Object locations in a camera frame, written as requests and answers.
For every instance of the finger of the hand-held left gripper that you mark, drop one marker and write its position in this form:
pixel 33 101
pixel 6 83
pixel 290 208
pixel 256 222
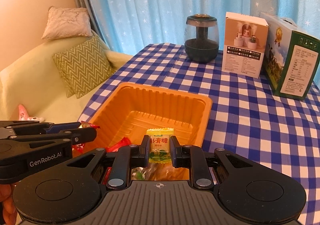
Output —
pixel 65 127
pixel 85 135

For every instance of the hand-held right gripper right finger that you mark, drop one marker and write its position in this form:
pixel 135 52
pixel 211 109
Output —
pixel 174 152

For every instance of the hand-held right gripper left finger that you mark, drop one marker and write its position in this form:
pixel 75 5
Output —
pixel 146 151

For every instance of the small red candy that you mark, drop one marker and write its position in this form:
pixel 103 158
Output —
pixel 87 125

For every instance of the yellow green candy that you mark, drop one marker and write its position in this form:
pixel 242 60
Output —
pixel 160 140

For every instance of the orange plastic tray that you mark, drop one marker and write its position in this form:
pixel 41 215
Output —
pixel 162 105

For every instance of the person's left hand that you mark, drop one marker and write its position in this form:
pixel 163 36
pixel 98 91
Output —
pixel 6 197

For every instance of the pink plush toy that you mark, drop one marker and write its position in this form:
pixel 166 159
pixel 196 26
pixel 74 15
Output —
pixel 23 112

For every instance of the green chevron pillow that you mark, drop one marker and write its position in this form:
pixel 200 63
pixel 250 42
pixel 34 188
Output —
pixel 82 67

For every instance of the blue white checkered tablecloth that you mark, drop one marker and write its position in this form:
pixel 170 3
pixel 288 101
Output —
pixel 250 127

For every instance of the beige pillow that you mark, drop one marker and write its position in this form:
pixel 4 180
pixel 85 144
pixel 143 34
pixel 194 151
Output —
pixel 65 22

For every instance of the dark green humidifier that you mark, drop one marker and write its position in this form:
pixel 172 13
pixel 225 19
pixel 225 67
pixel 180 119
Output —
pixel 201 50

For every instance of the white product box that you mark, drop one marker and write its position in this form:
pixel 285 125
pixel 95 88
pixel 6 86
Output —
pixel 242 52

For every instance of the blue star curtain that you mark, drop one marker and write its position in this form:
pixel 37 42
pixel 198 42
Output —
pixel 150 2

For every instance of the green carton box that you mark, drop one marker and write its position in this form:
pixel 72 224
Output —
pixel 295 65

